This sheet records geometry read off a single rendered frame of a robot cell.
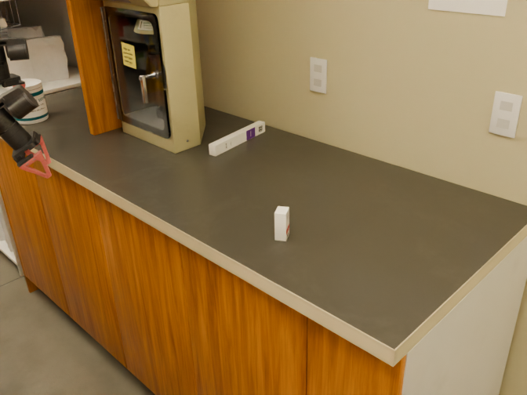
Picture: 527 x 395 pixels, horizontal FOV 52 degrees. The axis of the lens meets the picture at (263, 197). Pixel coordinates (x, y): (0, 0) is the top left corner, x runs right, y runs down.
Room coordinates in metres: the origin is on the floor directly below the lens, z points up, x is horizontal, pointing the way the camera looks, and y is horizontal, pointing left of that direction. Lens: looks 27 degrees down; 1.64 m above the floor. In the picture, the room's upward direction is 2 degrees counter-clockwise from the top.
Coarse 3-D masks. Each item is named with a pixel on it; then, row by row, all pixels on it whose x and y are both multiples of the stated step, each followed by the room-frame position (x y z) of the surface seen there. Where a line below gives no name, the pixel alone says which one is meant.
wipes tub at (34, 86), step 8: (24, 80) 2.13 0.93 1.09; (32, 80) 2.12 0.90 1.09; (40, 80) 2.12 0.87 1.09; (8, 88) 2.04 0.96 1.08; (32, 88) 2.05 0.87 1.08; (40, 88) 2.08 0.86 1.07; (40, 96) 2.07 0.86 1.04; (40, 104) 2.06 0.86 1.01; (32, 112) 2.03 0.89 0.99; (40, 112) 2.05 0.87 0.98; (16, 120) 2.03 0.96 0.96; (24, 120) 2.02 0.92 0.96; (32, 120) 2.03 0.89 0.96; (40, 120) 2.05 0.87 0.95
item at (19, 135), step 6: (12, 126) 1.31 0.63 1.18; (18, 126) 1.33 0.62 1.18; (6, 132) 1.30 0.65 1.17; (12, 132) 1.31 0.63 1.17; (18, 132) 1.32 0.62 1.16; (24, 132) 1.33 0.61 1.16; (30, 132) 1.38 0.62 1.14; (6, 138) 1.30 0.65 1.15; (12, 138) 1.30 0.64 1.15; (18, 138) 1.31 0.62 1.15; (24, 138) 1.32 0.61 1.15; (30, 138) 1.33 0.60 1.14; (12, 144) 1.31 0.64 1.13; (18, 144) 1.31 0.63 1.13; (24, 144) 1.31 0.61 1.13; (30, 144) 1.30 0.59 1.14; (18, 150) 1.30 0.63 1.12; (24, 150) 1.29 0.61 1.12; (12, 156) 1.29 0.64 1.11; (18, 156) 1.29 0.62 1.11
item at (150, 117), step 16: (112, 16) 1.85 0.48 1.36; (128, 16) 1.79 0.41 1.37; (144, 16) 1.72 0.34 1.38; (112, 32) 1.86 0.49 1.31; (128, 32) 1.79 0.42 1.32; (144, 32) 1.73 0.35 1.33; (112, 48) 1.88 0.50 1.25; (144, 48) 1.73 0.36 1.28; (160, 48) 1.68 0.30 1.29; (144, 64) 1.74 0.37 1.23; (160, 64) 1.68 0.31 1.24; (128, 80) 1.82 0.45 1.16; (160, 80) 1.69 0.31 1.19; (128, 96) 1.84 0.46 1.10; (160, 96) 1.69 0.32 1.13; (128, 112) 1.85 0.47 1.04; (144, 112) 1.77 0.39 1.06; (160, 112) 1.70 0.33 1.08; (144, 128) 1.78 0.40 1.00; (160, 128) 1.71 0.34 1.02
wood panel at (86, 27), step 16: (80, 0) 1.91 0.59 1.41; (96, 0) 1.95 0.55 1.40; (80, 16) 1.90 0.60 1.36; (96, 16) 1.94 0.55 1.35; (80, 32) 1.89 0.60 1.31; (96, 32) 1.94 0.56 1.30; (80, 48) 1.89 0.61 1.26; (96, 48) 1.93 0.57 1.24; (80, 64) 1.89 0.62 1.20; (96, 64) 1.92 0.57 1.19; (96, 80) 1.92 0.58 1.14; (96, 96) 1.91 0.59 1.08; (112, 96) 1.95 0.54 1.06; (96, 112) 1.90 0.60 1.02; (112, 112) 1.94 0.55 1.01; (96, 128) 1.89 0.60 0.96; (112, 128) 1.94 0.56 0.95
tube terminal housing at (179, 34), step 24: (168, 0) 1.71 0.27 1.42; (192, 0) 1.87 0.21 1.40; (168, 24) 1.70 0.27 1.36; (192, 24) 1.81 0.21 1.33; (168, 48) 1.69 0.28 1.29; (192, 48) 1.76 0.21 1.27; (168, 72) 1.69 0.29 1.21; (192, 72) 1.75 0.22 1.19; (168, 96) 1.69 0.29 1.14; (192, 96) 1.75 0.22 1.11; (192, 120) 1.74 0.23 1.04; (168, 144) 1.71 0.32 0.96; (192, 144) 1.73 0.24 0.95
